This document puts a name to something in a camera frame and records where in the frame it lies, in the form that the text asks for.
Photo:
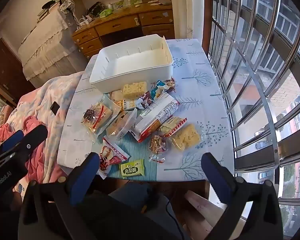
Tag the dark purple snack packet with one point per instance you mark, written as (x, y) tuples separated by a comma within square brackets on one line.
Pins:
[(145, 101)]

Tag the small green snack packet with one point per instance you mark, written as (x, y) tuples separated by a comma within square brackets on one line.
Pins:
[(131, 168)]

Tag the dark wooden door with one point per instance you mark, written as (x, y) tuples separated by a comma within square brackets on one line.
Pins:
[(2, 65)]

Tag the clear bread packet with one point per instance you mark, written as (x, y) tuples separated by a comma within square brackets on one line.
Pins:
[(121, 125)]

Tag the white cracker packet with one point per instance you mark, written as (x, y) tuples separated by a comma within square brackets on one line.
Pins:
[(115, 95)]

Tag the white power strip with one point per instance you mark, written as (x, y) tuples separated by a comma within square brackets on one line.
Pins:
[(83, 21)]

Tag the blue candy wrapper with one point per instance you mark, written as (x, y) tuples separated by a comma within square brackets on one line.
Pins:
[(156, 91)]

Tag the pink blanket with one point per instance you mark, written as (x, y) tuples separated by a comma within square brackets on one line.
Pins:
[(35, 152)]

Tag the red white snack packet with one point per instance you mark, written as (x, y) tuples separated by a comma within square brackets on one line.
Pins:
[(110, 157)]

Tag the black patterned bag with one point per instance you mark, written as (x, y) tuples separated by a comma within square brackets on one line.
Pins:
[(95, 10)]

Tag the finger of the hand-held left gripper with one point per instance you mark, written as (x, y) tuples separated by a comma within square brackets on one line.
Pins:
[(10, 138), (32, 140)]

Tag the small black device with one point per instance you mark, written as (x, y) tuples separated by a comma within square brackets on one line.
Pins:
[(55, 108)]

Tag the small red candy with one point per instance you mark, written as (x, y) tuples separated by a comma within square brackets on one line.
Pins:
[(157, 158)]

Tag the wooden table leg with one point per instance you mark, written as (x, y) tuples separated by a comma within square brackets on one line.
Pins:
[(200, 205)]

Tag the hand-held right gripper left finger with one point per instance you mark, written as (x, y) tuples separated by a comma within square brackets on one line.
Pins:
[(81, 180)]

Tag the clear puffed rice cracker packet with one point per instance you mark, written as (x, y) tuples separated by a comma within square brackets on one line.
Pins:
[(135, 90), (186, 136)]

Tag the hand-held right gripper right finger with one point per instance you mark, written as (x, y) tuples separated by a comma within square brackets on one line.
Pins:
[(215, 177)]

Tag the floral blanket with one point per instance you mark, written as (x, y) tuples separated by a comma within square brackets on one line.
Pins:
[(45, 95)]

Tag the bread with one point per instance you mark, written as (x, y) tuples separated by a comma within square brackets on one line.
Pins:
[(96, 116)]

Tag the wooden desk with drawers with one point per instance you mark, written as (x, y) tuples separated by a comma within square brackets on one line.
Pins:
[(120, 26)]

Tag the brown candy wrapper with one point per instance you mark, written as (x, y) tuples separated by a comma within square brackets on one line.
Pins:
[(170, 83)]

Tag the person's dark pants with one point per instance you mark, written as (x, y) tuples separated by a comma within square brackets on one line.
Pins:
[(120, 212)]

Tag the window with steel grille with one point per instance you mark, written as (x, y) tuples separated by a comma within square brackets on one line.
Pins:
[(258, 80)]

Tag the cream leaf print curtain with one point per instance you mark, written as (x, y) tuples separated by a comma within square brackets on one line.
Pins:
[(187, 10)]

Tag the white plastic bin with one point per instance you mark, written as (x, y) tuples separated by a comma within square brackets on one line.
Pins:
[(140, 62)]

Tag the cloth covered cabinet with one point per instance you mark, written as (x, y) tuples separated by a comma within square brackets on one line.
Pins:
[(45, 40)]

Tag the green tissue pack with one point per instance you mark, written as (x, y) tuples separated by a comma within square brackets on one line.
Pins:
[(106, 12)]

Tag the red yellow cracker packet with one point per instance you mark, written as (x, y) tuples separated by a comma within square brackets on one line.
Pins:
[(171, 126)]

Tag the orange white snack packet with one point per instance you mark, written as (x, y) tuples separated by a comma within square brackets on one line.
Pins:
[(125, 105)]

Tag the brown nut candy packet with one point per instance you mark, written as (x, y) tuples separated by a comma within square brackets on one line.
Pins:
[(158, 145)]

